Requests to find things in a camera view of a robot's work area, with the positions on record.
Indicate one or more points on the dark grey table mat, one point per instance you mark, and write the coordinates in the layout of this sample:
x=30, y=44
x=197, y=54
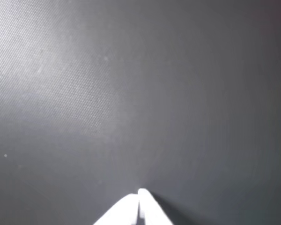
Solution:
x=140, y=93

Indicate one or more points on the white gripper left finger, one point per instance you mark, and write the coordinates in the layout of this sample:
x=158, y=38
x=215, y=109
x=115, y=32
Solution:
x=124, y=211

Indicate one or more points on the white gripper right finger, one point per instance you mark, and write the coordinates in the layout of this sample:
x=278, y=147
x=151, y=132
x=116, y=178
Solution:
x=152, y=211

